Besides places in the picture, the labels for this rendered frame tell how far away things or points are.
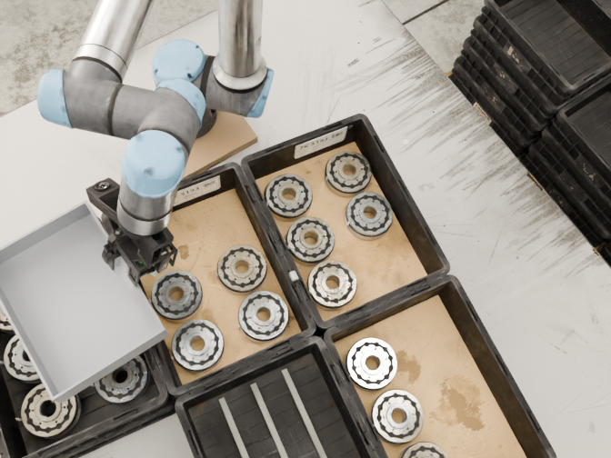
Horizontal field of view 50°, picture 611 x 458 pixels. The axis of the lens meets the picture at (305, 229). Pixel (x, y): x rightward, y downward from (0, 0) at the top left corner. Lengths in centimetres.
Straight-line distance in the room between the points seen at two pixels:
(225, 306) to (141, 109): 58
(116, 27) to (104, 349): 52
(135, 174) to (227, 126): 83
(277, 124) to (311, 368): 65
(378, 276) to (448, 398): 29
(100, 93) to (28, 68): 181
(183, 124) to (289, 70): 89
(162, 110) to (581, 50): 165
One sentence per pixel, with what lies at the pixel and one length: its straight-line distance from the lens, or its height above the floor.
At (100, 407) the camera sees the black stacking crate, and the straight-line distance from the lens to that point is 137.
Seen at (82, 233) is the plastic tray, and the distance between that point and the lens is 122.
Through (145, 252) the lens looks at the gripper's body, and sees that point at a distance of 98.
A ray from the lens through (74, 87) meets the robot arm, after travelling 96.
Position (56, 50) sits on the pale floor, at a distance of 276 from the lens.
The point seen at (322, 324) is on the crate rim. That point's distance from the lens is 127.
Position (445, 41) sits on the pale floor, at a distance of 282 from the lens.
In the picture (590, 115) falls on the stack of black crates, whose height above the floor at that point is 38.
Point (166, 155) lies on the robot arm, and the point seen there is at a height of 142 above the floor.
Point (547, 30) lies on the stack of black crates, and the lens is 232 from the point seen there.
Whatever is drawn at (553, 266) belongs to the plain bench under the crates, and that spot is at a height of 70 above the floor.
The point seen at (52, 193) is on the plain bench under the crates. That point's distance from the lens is 167.
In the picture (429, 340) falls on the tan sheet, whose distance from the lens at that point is 141.
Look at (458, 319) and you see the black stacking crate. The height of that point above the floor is 86.
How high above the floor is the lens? 216
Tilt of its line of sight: 69 degrees down
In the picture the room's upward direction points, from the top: 12 degrees clockwise
